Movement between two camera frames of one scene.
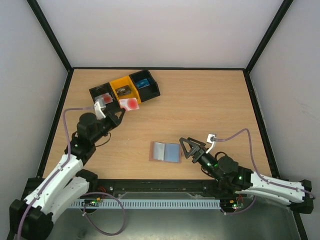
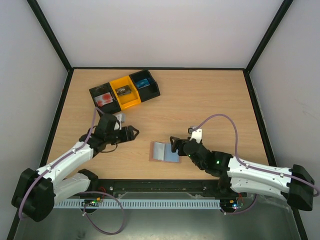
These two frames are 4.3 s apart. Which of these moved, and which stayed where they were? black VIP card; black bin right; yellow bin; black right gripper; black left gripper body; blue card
Moved: black right gripper; black left gripper body
Stayed: black VIP card; yellow bin; black bin right; blue card
